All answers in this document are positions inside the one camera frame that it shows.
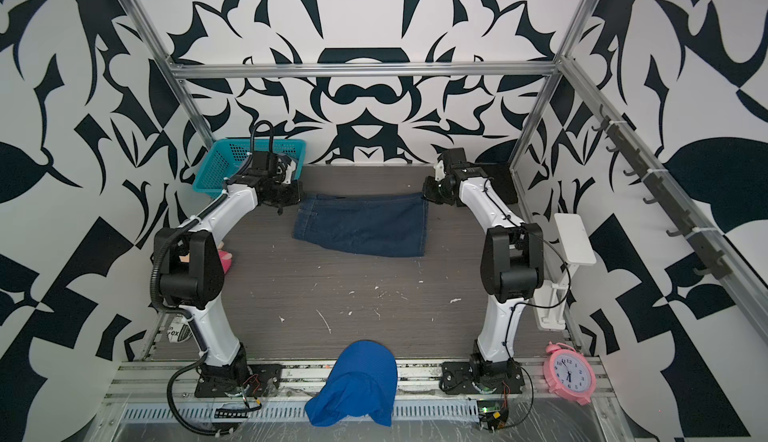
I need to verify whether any grey wall hook rack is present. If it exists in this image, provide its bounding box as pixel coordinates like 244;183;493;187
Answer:
593;104;733;280

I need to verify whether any blue cloth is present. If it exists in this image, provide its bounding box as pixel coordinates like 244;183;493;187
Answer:
305;340;399;427

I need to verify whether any dark blue denim skirt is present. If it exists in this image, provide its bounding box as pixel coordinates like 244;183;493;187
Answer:
292;193;428;258

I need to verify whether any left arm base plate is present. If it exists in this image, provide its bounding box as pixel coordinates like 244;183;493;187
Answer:
194;363;284;398

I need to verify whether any black skirt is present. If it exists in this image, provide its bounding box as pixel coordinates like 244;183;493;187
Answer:
480;163;518;205

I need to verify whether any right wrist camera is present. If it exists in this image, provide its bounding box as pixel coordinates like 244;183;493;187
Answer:
434;160;446;182

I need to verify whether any pink alarm clock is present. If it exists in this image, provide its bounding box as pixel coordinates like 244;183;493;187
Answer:
543;342;597;406

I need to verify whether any teal plastic basket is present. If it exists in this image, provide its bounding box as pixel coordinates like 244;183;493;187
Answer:
193;138;307;198

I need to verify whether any small green circuit board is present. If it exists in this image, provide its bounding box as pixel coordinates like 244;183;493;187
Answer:
477;400;509;432

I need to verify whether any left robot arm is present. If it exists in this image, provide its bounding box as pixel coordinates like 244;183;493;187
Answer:
149;151;302;385

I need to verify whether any pink plush toy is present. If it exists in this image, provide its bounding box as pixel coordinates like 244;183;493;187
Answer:
218;250;233;274

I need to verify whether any aluminium frame crossbar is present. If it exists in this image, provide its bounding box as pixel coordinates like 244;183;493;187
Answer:
170;61;556;80

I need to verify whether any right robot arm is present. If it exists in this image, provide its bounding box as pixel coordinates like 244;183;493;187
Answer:
422;148;544;364

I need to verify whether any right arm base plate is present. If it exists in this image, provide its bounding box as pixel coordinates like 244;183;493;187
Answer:
438;359;526;395

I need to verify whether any white shelf stand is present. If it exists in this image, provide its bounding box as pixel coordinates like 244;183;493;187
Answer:
534;213;596;332

